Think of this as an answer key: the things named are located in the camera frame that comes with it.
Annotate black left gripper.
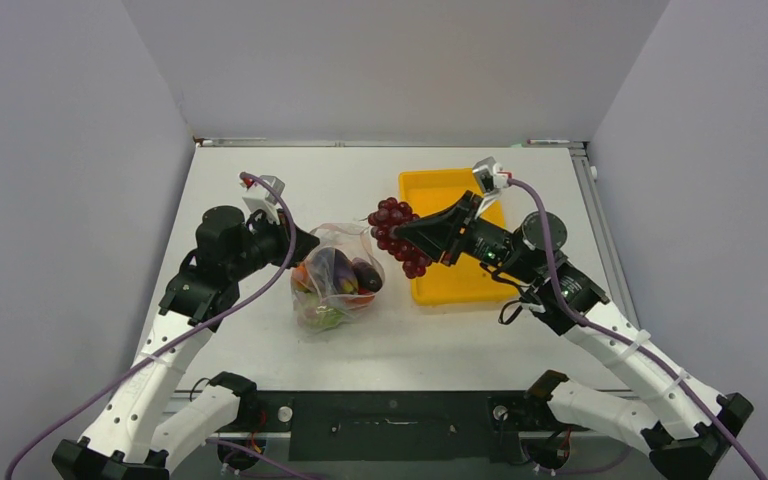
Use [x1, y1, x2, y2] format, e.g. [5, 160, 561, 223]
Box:
[227, 207, 319, 280]

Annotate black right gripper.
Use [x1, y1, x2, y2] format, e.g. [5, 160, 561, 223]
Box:
[398, 191, 539, 284]

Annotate dark red grape bunch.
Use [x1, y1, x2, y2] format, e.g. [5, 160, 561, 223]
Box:
[366, 197, 431, 279]

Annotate slim purple eggplant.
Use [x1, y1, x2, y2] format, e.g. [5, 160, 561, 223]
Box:
[351, 258, 384, 293]

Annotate green orange mango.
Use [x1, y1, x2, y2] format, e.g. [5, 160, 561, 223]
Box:
[291, 264, 316, 294]

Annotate red tomato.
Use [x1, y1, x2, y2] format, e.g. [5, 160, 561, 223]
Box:
[347, 292, 376, 308]

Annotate large purple eggplant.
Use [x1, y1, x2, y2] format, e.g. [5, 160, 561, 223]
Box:
[308, 247, 359, 295]

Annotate clear pink-dotted zip bag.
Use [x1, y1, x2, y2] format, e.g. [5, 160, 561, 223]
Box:
[290, 223, 385, 332]

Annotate green cabbage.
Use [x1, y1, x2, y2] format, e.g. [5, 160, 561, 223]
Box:
[295, 302, 346, 332]

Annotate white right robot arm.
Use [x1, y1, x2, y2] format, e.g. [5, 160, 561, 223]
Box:
[368, 192, 753, 479]

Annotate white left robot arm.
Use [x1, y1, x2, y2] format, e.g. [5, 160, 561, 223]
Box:
[52, 206, 320, 479]

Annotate yellow plastic tray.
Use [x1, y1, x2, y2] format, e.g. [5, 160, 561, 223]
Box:
[398, 168, 516, 307]

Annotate marker pen on ledge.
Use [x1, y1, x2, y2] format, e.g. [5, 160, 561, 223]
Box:
[526, 139, 573, 147]

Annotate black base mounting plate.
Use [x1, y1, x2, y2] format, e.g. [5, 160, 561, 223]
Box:
[220, 391, 568, 462]

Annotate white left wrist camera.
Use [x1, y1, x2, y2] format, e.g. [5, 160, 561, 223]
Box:
[240, 172, 285, 225]

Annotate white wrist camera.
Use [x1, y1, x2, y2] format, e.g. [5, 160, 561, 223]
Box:
[240, 172, 285, 225]
[472, 156, 511, 217]

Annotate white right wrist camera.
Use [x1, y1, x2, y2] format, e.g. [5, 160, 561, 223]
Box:
[472, 156, 511, 217]

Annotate black wrist strap loop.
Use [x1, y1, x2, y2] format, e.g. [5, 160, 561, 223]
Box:
[497, 298, 531, 327]

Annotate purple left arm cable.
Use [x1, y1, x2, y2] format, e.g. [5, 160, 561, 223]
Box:
[4, 172, 299, 480]

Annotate aluminium side rail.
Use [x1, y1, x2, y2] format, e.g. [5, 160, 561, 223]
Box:
[567, 141, 641, 329]

